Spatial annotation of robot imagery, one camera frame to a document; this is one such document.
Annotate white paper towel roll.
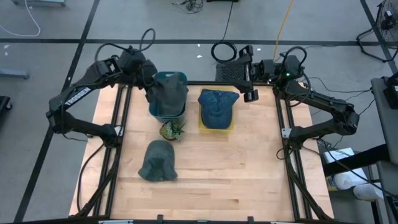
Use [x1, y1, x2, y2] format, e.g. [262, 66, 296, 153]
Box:
[332, 169, 369, 191]

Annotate coiled black cable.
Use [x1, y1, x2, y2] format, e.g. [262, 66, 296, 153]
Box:
[210, 0, 238, 64]

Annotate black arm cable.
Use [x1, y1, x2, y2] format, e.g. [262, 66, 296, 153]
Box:
[279, 45, 309, 103]
[94, 27, 156, 63]

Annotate yellow translucent plastic bin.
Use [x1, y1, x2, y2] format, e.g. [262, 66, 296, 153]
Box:
[198, 86, 235, 134]

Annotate black chair base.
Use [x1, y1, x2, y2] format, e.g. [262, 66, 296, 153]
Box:
[0, 95, 13, 119]

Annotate yellow hanging cable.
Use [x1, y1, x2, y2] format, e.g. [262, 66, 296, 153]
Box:
[272, 0, 295, 63]

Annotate blue denim cap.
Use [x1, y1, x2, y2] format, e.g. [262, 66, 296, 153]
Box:
[197, 88, 241, 130]

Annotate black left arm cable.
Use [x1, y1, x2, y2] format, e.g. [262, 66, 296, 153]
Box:
[94, 27, 156, 63]

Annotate white box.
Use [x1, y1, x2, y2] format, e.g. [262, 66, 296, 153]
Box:
[323, 147, 355, 162]

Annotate black device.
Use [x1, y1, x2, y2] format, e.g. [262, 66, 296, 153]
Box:
[382, 72, 398, 110]

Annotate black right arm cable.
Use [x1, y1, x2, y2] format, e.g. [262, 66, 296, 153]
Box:
[279, 45, 309, 103]

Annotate black cable bundle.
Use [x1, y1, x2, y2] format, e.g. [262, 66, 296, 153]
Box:
[172, 0, 205, 15]

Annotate white floor cable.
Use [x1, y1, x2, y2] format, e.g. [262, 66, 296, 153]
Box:
[0, 0, 42, 37]

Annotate dark green cap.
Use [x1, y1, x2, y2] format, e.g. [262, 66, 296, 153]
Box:
[137, 139, 178, 182]
[145, 74, 190, 118]

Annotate potted succulent plant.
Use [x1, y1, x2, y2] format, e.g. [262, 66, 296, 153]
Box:
[159, 119, 187, 141]

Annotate grey furniture foot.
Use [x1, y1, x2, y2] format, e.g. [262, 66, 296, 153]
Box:
[0, 68, 30, 80]

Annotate black floor fan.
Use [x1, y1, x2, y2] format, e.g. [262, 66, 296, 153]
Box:
[356, 0, 398, 63]

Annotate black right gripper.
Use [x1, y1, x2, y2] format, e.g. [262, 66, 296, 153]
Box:
[231, 45, 281, 103]

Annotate silver edge bracket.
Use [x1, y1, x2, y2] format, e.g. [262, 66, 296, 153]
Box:
[98, 219, 134, 224]

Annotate black beam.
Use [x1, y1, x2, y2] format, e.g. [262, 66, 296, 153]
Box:
[322, 144, 390, 177]

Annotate black perforated metal box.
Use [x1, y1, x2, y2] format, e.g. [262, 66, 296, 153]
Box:
[215, 63, 261, 83]

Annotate grey furniture base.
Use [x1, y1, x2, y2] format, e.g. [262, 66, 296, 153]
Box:
[11, 0, 67, 7]

